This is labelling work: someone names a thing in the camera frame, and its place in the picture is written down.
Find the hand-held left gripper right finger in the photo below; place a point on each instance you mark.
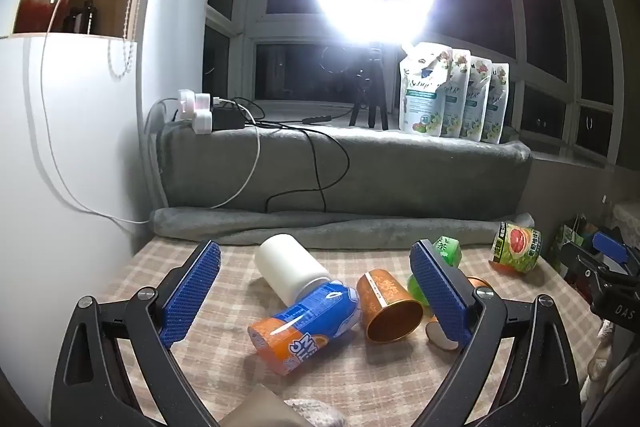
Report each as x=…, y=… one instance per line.
x=440, y=297

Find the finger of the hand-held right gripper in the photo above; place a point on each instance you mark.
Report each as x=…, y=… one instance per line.
x=609, y=249
x=577, y=259

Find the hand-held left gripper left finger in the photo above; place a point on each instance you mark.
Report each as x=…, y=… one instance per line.
x=192, y=292

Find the orange cup white inside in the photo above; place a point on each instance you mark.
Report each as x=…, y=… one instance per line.
x=440, y=338

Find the orange cup gold inside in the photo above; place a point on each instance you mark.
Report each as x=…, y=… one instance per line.
x=385, y=294

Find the green cup grapefruit print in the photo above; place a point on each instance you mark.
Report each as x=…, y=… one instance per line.
x=517, y=249

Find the blue and orange cup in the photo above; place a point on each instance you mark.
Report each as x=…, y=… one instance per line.
x=310, y=322

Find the green box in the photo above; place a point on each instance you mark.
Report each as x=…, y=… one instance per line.
x=570, y=239

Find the white cloth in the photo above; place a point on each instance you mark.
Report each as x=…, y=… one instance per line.
x=602, y=352

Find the checked beige cloth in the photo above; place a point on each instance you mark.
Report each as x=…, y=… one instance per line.
x=350, y=382

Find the grey blanket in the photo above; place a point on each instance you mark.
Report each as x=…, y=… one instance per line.
x=400, y=177

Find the white refill pouch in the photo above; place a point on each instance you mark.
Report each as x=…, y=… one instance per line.
x=459, y=97
x=425, y=92
x=479, y=102
x=499, y=107

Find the black power adapter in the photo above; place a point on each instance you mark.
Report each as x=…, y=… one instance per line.
x=230, y=117

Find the white power strip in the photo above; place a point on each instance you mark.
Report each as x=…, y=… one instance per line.
x=200, y=112

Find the white cabinet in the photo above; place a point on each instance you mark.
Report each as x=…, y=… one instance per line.
x=75, y=132

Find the black tripod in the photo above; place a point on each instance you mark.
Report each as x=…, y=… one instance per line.
x=372, y=97

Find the white framed window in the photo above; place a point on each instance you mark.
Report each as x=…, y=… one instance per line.
x=250, y=27

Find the dark bottle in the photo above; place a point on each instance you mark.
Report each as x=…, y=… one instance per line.
x=85, y=19

